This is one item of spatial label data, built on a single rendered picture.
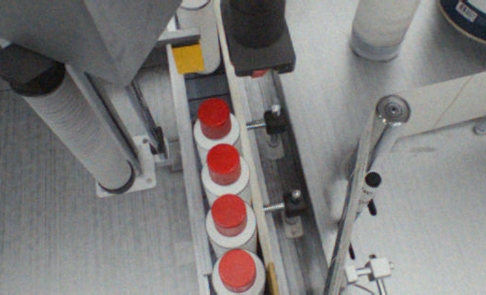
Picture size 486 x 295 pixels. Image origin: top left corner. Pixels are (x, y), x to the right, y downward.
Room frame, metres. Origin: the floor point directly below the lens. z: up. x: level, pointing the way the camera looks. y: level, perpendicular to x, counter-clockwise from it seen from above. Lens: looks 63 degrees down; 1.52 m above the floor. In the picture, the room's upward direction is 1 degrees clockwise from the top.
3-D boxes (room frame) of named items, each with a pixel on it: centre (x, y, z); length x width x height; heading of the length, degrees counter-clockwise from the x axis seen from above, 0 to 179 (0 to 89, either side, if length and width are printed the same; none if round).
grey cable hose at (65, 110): (0.15, 0.14, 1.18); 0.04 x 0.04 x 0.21
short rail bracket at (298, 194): (0.18, -0.03, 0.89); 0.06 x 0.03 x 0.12; 102
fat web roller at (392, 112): (0.24, -0.14, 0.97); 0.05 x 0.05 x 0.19
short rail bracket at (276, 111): (0.30, -0.02, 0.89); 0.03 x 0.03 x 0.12; 12
